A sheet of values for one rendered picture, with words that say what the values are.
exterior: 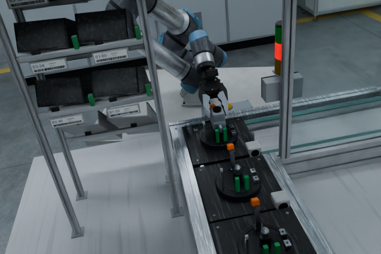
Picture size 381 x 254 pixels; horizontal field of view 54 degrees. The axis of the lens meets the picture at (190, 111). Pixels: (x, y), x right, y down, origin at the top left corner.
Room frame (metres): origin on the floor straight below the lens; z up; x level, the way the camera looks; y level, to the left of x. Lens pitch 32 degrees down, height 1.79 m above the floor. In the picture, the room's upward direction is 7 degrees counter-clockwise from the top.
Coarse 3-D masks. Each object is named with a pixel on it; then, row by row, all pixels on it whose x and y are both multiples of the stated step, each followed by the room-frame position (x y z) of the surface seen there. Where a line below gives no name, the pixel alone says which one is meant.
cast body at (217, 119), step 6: (216, 108) 1.12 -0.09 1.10; (222, 108) 1.13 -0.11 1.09; (216, 114) 1.10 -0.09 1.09; (222, 114) 1.10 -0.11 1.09; (210, 120) 1.14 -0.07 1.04; (216, 120) 1.09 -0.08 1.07; (222, 120) 1.10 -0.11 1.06; (216, 126) 1.09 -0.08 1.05; (222, 126) 1.09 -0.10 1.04; (222, 132) 1.07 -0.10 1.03
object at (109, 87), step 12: (96, 72) 0.95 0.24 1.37; (108, 72) 0.95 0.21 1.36; (120, 72) 0.94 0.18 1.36; (132, 72) 0.94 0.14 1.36; (144, 72) 1.04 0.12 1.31; (96, 84) 0.94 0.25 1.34; (108, 84) 0.93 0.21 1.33; (120, 84) 0.93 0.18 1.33; (132, 84) 0.93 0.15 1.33; (144, 84) 1.00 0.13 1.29; (96, 96) 0.92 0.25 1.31
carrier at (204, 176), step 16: (240, 160) 0.98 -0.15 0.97; (256, 160) 0.97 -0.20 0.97; (208, 176) 0.92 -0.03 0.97; (224, 176) 0.89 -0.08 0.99; (240, 176) 0.86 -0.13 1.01; (256, 176) 0.86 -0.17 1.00; (272, 176) 0.89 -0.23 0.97; (208, 192) 0.85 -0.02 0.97; (224, 192) 0.82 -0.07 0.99; (240, 192) 0.82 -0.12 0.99; (256, 192) 0.81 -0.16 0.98; (272, 192) 0.80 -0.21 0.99; (208, 208) 0.79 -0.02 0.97; (224, 208) 0.78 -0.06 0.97; (240, 208) 0.77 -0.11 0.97; (272, 208) 0.76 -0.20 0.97
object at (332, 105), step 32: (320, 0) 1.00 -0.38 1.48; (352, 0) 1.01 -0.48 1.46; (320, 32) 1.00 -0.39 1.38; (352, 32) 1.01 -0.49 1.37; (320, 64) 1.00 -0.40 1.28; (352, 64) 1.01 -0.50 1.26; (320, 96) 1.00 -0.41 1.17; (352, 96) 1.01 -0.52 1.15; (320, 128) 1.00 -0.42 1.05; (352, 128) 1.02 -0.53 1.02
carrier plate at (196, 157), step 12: (228, 120) 1.23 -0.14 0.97; (240, 120) 1.22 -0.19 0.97; (192, 132) 1.18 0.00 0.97; (240, 132) 1.14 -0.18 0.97; (192, 144) 1.11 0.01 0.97; (240, 144) 1.07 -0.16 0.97; (192, 156) 1.03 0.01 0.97; (204, 156) 1.03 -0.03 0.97; (216, 156) 1.02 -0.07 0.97; (228, 156) 1.01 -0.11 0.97; (240, 156) 1.01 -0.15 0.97
